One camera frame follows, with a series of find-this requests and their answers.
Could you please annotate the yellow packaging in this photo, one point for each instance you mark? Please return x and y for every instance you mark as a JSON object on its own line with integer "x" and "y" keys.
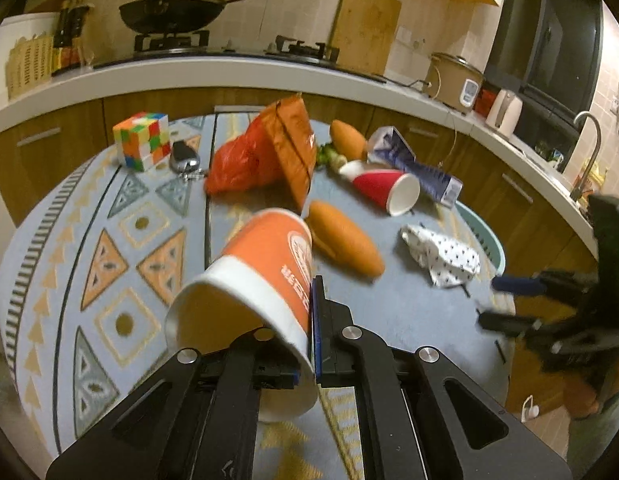
{"x": 597, "y": 177}

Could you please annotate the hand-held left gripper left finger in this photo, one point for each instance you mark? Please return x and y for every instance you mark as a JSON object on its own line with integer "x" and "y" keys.
{"x": 239, "y": 360}

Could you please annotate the red paper cup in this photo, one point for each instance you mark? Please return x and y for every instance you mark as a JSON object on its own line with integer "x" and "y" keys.
{"x": 382, "y": 184}

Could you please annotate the blue white milk carton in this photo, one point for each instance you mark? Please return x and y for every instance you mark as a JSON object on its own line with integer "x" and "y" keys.
{"x": 409, "y": 160}

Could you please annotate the short bread roll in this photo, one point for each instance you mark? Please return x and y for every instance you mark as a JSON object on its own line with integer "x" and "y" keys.
{"x": 348, "y": 140}

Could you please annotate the black gas stove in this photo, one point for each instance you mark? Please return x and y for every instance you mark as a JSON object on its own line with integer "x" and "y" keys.
{"x": 229, "y": 55}

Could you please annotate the black car key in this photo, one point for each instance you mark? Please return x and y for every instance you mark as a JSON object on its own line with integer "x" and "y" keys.
{"x": 182, "y": 157}

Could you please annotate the orange snack packet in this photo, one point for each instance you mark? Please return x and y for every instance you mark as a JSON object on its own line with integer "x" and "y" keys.
{"x": 292, "y": 145}

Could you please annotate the white electric kettle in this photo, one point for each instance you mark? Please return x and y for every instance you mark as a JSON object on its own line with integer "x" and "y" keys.
{"x": 504, "y": 112}

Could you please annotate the metal sink faucet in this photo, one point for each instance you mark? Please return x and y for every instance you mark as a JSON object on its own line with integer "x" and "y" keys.
{"x": 589, "y": 150}

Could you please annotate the long bread roll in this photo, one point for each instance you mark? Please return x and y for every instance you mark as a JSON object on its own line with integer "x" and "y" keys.
{"x": 344, "y": 240}

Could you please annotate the wooden cutting board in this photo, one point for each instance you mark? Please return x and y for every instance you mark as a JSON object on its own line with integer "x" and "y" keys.
{"x": 364, "y": 27}

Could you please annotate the red box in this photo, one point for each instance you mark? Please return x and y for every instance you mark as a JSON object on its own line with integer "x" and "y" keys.
{"x": 485, "y": 101}

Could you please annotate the green vegetable scrap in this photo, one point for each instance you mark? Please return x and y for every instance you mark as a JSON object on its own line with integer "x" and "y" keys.
{"x": 330, "y": 156}

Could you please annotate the colourful puzzle cube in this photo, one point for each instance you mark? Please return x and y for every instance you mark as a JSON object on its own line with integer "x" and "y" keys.
{"x": 139, "y": 140}

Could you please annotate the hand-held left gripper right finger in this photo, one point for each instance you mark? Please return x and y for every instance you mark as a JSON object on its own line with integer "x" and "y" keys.
{"x": 318, "y": 330}

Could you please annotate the beige rice cooker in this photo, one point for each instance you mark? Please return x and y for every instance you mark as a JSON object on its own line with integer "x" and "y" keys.
{"x": 452, "y": 82}

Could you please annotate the black wok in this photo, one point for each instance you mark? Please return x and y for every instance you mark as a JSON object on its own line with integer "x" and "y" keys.
{"x": 164, "y": 15}

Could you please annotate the white wall outlet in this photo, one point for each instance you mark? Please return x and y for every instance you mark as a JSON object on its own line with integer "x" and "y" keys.
{"x": 409, "y": 36}

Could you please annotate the dotted white paper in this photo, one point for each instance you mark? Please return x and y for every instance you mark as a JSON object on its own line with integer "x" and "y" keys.
{"x": 447, "y": 255}

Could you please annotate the red plastic bag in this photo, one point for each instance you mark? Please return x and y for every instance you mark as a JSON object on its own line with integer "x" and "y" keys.
{"x": 239, "y": 160}

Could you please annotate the person's right hand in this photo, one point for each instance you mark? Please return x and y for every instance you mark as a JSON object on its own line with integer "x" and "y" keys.
{"x": 584, "y": 395}

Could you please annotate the white charger plug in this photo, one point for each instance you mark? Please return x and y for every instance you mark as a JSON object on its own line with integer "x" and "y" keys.
{"x": 530, "y": 410}

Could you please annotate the woven beige basket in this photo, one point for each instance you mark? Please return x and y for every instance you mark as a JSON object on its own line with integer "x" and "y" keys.
{"x": 29, "y": 67}

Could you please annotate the orange paper cup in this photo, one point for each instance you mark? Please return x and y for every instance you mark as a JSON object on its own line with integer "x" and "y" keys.
{"x": 262, "y": 265}

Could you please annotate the dark window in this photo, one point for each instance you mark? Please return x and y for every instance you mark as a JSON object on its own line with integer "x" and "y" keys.
{"x": 549, "y": 35}

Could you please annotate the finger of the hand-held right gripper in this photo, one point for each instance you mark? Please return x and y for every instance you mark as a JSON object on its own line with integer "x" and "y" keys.
{"x": 519, "y": 284}
{"x": 509, "y": 322}

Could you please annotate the wooden kitchen counter cabinets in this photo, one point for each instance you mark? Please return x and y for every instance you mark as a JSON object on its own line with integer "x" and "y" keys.
{"x": 49, "y": 155}

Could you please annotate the green plastic basket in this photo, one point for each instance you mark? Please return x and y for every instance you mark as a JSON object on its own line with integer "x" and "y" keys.
{"x": 489, "y": 242}

